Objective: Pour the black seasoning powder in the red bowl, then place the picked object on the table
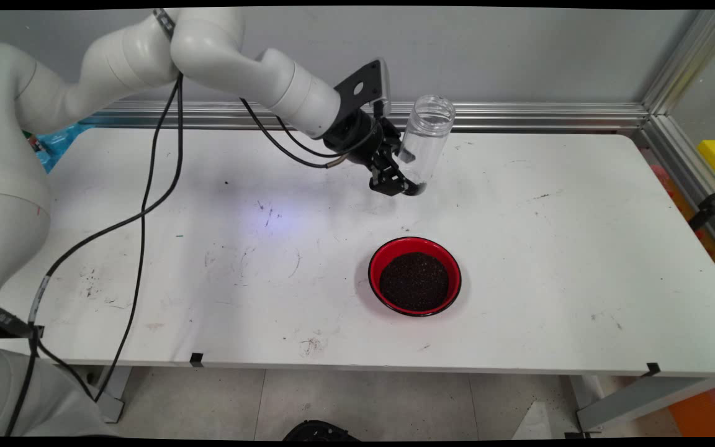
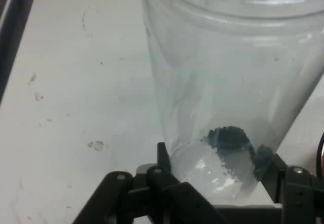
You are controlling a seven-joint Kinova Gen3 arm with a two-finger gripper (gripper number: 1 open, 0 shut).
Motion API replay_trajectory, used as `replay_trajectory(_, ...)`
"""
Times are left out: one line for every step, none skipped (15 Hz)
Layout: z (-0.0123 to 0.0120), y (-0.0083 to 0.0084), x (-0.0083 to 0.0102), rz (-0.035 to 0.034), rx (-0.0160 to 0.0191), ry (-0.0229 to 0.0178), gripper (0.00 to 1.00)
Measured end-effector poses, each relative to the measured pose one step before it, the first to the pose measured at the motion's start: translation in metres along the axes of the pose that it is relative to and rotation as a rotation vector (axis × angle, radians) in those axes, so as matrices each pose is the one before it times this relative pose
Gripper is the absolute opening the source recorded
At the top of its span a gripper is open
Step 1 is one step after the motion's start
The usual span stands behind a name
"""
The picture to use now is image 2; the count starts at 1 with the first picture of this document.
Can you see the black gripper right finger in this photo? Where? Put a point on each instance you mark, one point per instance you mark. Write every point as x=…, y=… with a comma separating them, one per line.
x=298, y=196

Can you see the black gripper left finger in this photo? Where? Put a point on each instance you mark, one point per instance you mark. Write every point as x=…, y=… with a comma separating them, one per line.
x=116, y=201

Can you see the black granules heap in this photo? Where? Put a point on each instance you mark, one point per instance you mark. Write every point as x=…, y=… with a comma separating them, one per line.
x=227, y=137

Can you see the clear plastic screw-top jar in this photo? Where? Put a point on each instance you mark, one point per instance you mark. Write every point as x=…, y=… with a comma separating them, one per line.
x=227, y=56

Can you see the aluminium frame rail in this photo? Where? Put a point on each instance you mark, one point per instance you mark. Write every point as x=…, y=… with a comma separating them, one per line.
x=15, y=31

